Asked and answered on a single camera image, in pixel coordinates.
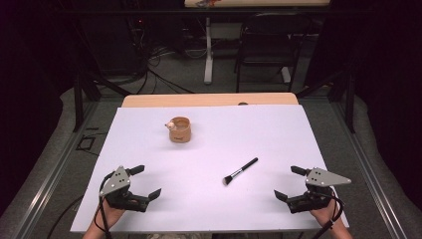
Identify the black equipment cabinet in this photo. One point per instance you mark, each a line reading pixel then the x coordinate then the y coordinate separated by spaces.
pixel 112 43

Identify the black makeup brush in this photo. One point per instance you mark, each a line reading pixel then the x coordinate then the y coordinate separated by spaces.
pixel 239 172

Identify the white desk foot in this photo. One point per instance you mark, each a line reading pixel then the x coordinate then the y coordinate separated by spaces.
pixel 285 75

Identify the wooden cup with small figure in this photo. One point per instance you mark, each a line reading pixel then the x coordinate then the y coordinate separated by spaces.
pixel 180 132

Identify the black metal frame stand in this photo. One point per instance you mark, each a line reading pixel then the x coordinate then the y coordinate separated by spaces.
pixel 349 99
pixel 79 99

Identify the person's right hand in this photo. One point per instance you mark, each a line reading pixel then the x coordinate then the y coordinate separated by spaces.
pixel 323 215

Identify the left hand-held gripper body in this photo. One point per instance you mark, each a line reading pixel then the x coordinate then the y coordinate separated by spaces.
pixel 116 183

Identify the white table mat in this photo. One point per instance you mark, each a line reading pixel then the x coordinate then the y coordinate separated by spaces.
pixel 212 199

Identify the grey metal floor rail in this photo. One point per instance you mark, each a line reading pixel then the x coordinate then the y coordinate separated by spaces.
pixel 49 179
pixel 365 172

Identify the light wooden table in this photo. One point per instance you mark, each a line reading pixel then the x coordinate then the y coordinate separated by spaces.
pixel 205 99

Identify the person's left hand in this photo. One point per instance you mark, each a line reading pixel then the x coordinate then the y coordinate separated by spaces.
pixel 112 215

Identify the wooden desk top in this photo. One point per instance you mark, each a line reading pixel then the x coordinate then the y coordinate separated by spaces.
pixel 258 3

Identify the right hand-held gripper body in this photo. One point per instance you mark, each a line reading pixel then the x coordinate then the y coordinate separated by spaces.
pixel 319 189

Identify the black folding chair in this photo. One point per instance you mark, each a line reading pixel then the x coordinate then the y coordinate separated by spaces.
pixel 272 43

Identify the white desk leg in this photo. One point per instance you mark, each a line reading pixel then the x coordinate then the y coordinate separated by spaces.
pixel 208 53

